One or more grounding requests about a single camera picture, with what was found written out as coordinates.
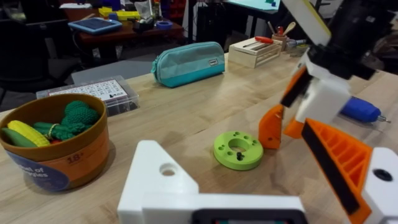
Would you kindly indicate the small black screw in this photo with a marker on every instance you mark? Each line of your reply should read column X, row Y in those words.
column 239, row 156

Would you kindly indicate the finger of the white orange right gripper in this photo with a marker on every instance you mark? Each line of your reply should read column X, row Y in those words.
column 293, row 128

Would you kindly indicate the blue tablet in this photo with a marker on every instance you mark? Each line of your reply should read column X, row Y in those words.
column 94, row 25

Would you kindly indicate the green disc with holes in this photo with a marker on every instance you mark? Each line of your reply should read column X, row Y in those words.
column 224, row 149

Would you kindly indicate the wooden cup with utensils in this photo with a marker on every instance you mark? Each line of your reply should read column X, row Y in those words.
column 281, row 37

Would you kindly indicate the bare white left gripper left finger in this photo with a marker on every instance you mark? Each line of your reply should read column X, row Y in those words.
column 149, row 174

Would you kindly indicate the clear plastic screw box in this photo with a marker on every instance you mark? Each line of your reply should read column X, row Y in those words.
column 102, row 90

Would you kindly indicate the teal zip bag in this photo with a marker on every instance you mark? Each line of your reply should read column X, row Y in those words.
column 189, row 63

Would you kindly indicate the white orange left gripper right finger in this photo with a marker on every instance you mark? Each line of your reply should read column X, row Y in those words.
column 342, row 155

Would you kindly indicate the black office chair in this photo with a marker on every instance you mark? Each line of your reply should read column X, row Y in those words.
column 25, row 53

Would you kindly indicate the wooden crate with tools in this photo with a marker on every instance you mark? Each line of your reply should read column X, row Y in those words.
column 255, row 54

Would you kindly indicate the brown wooden desk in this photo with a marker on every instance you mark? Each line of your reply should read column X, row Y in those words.
column 124, row 34

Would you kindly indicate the orange tub of toy vegetables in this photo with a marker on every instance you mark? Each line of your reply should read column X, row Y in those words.
column 62, row 155

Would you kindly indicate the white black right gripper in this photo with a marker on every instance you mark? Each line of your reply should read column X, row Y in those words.
column 351, row 46

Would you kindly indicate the yellow toy blocks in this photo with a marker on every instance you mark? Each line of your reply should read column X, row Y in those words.
column 124, row 14

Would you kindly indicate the blue tape roll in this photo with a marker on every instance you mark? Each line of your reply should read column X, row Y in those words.
column 164, row 25

